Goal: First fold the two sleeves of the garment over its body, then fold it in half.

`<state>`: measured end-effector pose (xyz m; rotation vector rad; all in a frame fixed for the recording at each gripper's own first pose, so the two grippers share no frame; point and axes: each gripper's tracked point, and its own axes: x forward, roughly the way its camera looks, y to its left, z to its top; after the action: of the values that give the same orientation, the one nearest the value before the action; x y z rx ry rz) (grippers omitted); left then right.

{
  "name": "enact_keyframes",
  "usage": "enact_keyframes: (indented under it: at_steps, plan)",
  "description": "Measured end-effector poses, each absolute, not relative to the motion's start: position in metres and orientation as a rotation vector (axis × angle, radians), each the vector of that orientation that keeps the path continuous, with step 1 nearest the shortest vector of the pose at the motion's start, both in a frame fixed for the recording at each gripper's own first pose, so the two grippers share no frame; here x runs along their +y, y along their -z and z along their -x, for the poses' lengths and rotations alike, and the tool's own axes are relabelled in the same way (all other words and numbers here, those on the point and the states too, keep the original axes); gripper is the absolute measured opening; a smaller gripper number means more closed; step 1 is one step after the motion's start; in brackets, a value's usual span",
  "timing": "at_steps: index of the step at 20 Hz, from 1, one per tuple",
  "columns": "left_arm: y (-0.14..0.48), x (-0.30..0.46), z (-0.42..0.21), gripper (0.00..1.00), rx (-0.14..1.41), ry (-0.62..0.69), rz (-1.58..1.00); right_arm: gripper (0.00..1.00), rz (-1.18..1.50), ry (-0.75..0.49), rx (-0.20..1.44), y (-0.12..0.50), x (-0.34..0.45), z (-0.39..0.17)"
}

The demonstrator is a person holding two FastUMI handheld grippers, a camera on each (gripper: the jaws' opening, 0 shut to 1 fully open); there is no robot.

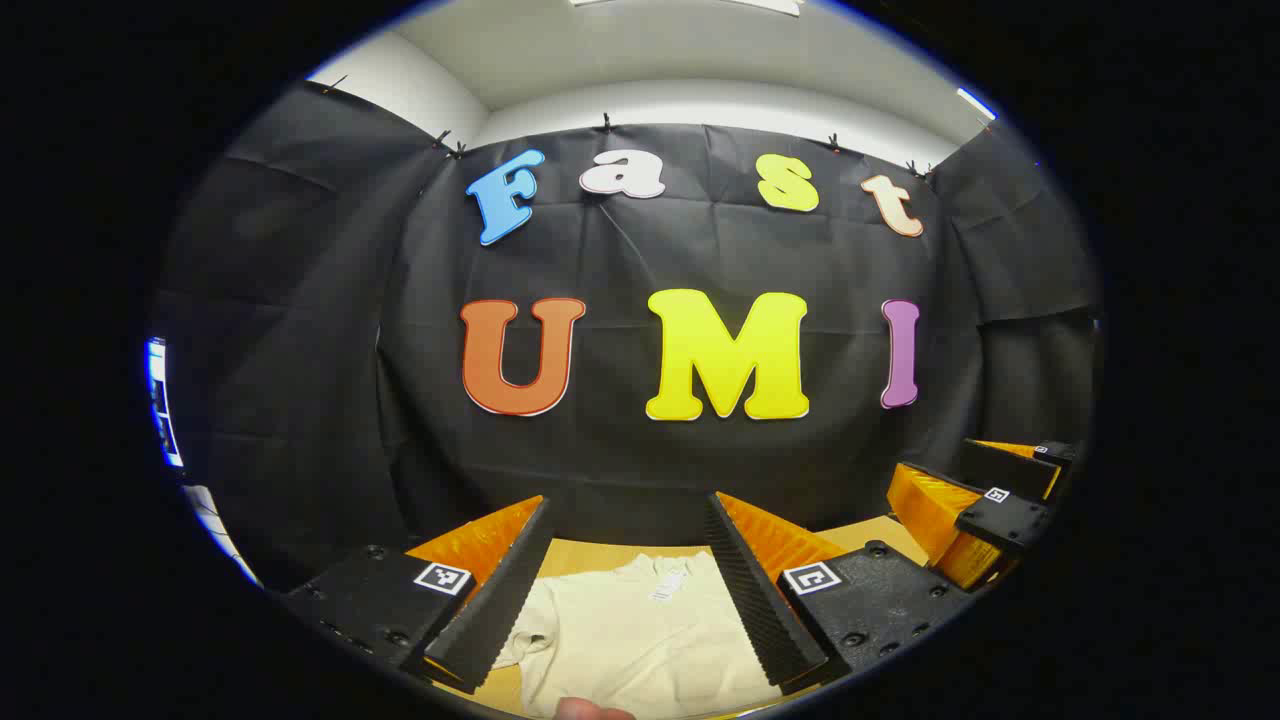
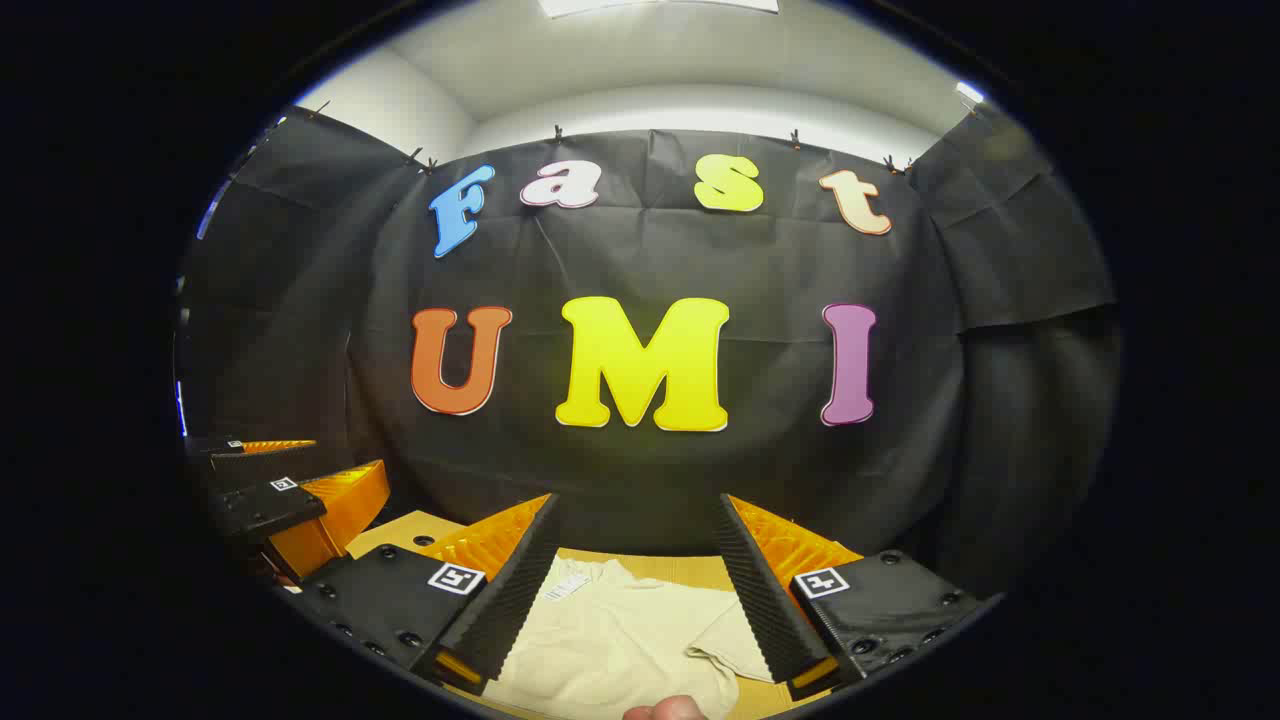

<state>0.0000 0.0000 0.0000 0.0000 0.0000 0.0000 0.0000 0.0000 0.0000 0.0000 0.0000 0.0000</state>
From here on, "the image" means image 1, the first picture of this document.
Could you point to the white desk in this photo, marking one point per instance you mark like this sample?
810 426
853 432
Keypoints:
215 530

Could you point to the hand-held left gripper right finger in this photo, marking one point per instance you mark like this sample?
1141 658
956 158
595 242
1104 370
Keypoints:
755 600

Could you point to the ceiling light panel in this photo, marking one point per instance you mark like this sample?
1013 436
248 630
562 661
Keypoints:
975 103

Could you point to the cream sweater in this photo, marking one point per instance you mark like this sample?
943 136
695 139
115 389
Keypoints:
640 650

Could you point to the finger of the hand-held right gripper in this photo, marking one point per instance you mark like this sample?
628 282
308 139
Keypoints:
1000 520
1005 468

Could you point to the computer monitor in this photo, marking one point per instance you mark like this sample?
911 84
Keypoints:
160 400

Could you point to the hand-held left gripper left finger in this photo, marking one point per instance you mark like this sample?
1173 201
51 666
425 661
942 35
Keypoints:
500 600

